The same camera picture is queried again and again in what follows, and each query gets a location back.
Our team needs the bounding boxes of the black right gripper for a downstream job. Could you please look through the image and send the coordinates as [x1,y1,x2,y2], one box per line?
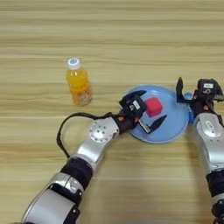
[175,76,224,118]

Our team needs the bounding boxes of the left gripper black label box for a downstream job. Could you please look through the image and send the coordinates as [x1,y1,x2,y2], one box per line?
[126,95,148,118]

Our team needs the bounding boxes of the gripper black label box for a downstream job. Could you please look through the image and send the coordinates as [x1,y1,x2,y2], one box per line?
[126,95,148,118]
[197,78,220,96]

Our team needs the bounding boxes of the light blue round plate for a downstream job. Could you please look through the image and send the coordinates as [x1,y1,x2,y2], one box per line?
[123,84,190,144]

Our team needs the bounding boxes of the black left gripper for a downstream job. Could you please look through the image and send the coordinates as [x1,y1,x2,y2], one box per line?
[115,89,168,136]

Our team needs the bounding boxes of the blue glue stick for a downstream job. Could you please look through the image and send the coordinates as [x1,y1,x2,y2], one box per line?
[184,92,196,125]

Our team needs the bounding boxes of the red cube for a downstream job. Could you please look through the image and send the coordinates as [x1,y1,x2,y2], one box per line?
[144,96,164,118]

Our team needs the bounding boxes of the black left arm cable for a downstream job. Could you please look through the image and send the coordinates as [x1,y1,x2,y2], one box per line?
[55,111,124,160]

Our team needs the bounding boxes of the orange juice bottle white cap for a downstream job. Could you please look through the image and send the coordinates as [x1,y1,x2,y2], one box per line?
[65,57,94,108]

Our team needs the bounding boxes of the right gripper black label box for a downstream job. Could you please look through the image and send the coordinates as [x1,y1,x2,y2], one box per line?
[197,78,220,96]

